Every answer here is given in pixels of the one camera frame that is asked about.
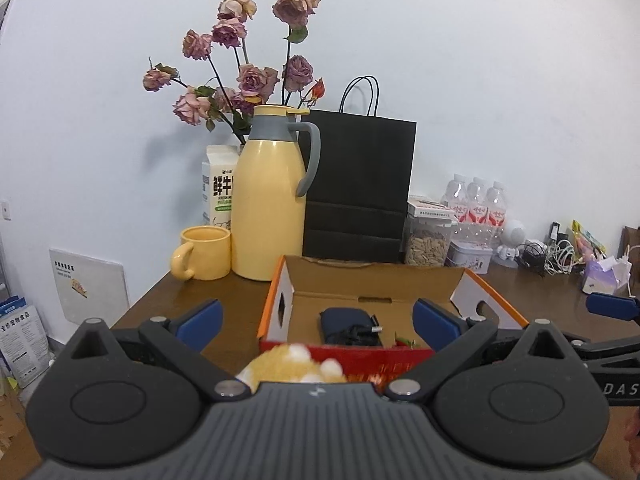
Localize brown paper bag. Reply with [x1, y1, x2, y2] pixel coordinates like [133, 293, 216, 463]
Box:
[621, 226, 640, 261]

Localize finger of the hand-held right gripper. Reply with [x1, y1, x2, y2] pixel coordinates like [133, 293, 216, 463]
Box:
[586, 292, 640, 322]
[562, 331, 640, 359]

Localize black paper shopping bag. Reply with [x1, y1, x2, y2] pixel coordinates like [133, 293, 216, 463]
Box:
[299, 76, 417, 264]

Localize yellow white plush toy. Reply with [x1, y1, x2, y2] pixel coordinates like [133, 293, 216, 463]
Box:
[235, 342, 348, 386]

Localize white robot figurine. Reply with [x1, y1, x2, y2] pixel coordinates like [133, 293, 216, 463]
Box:
[492, 219, 528, 266]

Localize red orange cardboard box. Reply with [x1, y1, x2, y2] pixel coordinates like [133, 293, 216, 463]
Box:
[257, 255, 531, 393]

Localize flat white carton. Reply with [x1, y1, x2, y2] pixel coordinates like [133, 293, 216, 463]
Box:
[406, 195, 458, 221]

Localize purple tissue pack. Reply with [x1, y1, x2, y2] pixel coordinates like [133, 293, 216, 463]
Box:
[580, 255, 633, 295]

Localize white milk carton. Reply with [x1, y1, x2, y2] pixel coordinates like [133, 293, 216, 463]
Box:
[201, 145, 242, 228]

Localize yellow ceramic mug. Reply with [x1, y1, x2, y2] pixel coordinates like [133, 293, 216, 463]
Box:
[170, 226, 232, 281]

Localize tangled black cables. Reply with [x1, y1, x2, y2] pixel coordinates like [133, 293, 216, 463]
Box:
[515, 242, 551, 277]

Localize blue white printed bags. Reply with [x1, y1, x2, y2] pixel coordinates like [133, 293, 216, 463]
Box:
[0, 297, 50, 388]

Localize dried pink rose bouquet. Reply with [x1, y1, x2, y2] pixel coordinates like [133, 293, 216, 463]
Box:
[142, 0, 328, 146]

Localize dark blue pouch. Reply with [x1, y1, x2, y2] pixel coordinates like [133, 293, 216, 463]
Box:
[319, 307, 383, 347]

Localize black charging cable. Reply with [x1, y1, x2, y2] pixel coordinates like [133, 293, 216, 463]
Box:
[340, 324, 383, 347]

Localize clear jar of seeds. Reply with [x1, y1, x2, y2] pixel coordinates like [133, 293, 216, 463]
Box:
[404, 212, 453, 267]

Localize white wall panel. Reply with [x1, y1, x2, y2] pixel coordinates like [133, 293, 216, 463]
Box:
[49, 247, 130, 328]

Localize wall poster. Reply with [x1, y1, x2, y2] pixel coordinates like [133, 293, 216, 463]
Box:
[0, 0, 18, 36]

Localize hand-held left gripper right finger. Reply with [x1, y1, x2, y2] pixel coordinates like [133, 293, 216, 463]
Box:
[382, 299, 583, 403]

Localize yellow thermos jug grey handle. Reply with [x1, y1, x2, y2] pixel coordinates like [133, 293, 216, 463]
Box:
[231, 105, 322, 282]

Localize colourful snack packet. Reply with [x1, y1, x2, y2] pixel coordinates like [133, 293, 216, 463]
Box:
[571, 220, 607, 261]

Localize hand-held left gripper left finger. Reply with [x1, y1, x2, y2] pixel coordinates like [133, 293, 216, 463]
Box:
[67, 299, 258, 403]

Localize tangled white cables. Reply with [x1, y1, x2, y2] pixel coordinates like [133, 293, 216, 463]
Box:
[542, 240, 583, 277]

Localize white printed tin box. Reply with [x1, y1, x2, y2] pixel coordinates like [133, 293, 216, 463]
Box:
[446, 240, 493, 275]

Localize black charger plug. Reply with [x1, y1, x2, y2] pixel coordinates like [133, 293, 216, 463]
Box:
[546, 221, 571, 248]

